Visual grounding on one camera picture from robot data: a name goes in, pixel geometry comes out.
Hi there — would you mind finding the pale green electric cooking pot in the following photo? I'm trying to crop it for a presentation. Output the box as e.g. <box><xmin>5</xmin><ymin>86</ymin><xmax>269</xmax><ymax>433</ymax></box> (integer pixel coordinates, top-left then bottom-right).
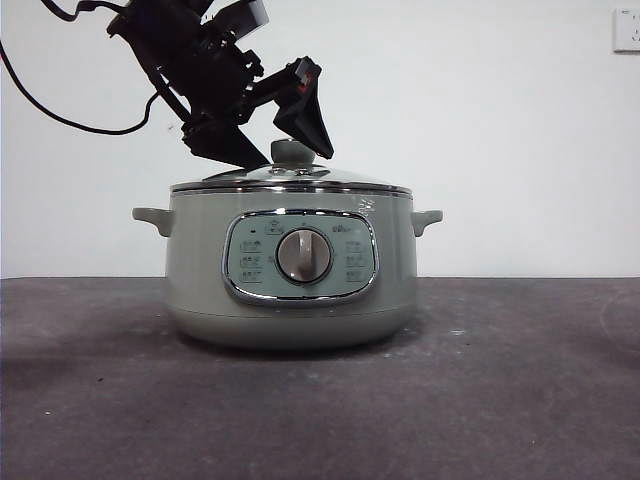
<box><xmin>131</xmin><ymin>192</ymin><xmax>444</xmax><ymax>351</ymax></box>

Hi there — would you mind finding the glass lid with green knob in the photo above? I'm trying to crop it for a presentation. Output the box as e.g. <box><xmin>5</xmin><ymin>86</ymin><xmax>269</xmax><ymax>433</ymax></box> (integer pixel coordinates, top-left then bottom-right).
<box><xmin>169</xmin><ymin>138</ymin><xmax>409</xmax><ymax>195</ymax></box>

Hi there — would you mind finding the pale grey camera box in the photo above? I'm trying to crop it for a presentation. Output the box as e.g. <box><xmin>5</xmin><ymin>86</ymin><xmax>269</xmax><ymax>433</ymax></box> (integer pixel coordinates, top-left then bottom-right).
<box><xmin>209</xmin><ymin>0</ymin><xmax>272</xmax><ymax>39</ymax></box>

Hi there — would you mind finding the short black cable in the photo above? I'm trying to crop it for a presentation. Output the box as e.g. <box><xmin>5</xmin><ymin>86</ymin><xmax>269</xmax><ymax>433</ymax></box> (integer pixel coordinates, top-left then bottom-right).
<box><xmin>42</xmin><ymin>0</ymin><xmax>132</xmax><ymax>22</ymax></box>

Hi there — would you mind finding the white wall socket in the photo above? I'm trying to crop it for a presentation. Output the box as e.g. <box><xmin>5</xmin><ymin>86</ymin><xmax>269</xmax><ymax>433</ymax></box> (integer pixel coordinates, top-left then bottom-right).
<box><xmin>613</xmin><ymin>8</ymin><xmax>640</xmax><ymax>53</ymax></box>

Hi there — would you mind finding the long black looping cable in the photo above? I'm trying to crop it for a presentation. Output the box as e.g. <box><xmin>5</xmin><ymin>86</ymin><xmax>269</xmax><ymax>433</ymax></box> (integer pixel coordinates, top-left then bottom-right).
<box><xmin>0</xmin><ymin>37</ymin><xmax>161</xmax><ymax>135</ymax></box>

